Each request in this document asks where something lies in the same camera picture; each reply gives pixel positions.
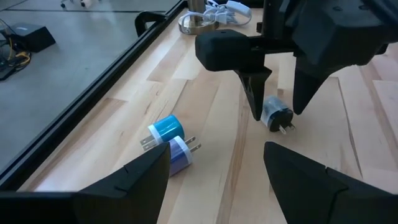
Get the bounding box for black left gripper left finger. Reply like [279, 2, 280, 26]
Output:
[0, 142, 172, 224]

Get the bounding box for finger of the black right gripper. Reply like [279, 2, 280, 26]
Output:
[292, 57, 343, 116]
[234, 66, 274, 122]

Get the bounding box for black frame clamp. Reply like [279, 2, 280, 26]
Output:
[134, 11, 170, 38]

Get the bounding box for purple plug charger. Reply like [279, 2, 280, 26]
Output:
[167, 135, 202, 177]

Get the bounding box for table lamp with white bulb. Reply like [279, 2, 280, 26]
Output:
[177, 0, 220, 35]

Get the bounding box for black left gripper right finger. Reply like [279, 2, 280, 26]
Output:
[263, 141, 398, 224]

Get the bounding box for black wedge box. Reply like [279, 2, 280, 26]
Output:
[11, 22, 57, 53]

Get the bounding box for black and white plug charger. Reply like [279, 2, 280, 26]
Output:
[259, 95, 296, 135]

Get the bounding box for tangled coloured cables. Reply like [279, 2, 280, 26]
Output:
[0, 18, 32, 82]

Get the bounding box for blue plug charger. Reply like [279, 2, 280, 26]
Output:
[139, 114, 186, 152]

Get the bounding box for white lamp cord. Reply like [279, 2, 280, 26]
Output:
[180, 0, 252, 27]

